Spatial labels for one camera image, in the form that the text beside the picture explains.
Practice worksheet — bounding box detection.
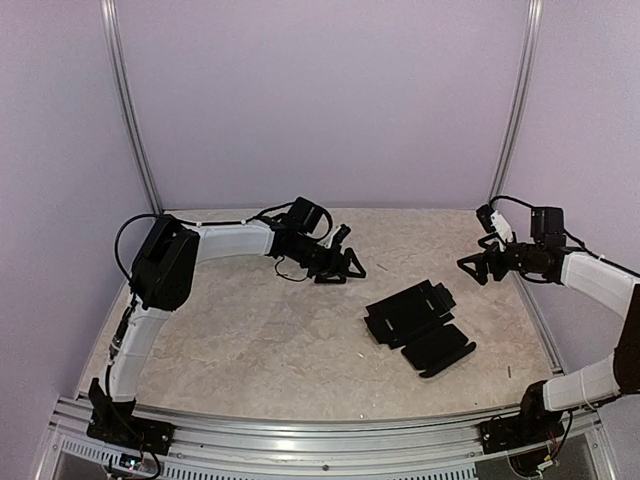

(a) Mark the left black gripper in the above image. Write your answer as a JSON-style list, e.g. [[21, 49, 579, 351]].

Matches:
[[292, 234, 367, 284]]

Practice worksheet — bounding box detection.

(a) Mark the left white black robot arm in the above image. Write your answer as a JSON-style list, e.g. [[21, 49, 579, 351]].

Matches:
[[92, 197, 366, 403]]

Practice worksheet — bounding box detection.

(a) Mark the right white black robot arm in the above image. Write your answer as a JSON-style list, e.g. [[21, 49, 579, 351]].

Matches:
[[457, 203, 639, 444]]

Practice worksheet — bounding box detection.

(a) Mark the small circuit board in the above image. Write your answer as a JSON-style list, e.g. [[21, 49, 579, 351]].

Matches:
[[105, 453, 154, 474]]

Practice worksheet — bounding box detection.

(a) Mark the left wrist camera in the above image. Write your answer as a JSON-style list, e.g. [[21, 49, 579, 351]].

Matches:
[[319, 224, 351, 249]]

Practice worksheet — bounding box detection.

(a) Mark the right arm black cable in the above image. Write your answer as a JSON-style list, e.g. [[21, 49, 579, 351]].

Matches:
[[488, 194, 536, 211]]

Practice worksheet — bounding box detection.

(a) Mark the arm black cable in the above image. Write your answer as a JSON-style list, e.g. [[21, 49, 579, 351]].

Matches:
[[488, 194, 536, 211], [114, 213, 171, 291]]

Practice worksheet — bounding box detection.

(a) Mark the right vertical aluminium post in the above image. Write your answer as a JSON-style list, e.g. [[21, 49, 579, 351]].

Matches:
[[488, 0, 544, 199]]

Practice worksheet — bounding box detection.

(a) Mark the vertical aluminium post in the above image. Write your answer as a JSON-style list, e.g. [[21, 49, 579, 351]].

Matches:
[[100, 0, 163, 213], [488, 0, 544, 199]]

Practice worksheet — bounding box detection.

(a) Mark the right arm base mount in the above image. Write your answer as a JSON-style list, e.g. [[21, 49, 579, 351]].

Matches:
[[478, 392, 564, 454]]

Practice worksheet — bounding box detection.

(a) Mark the front aluminium frame rail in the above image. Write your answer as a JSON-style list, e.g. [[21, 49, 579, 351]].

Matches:
[[32, 397, 616, 479]]

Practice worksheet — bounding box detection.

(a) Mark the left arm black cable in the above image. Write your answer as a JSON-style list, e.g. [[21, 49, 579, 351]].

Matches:
[[114, 213, 171, 291]]

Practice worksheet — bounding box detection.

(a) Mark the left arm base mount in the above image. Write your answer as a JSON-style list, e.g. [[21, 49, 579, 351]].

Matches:
[[86, 378, 175, 455]]

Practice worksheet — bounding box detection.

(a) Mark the left vertical aluminium post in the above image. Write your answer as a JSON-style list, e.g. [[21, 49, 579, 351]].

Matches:
[[100, 0, 163, 213]]

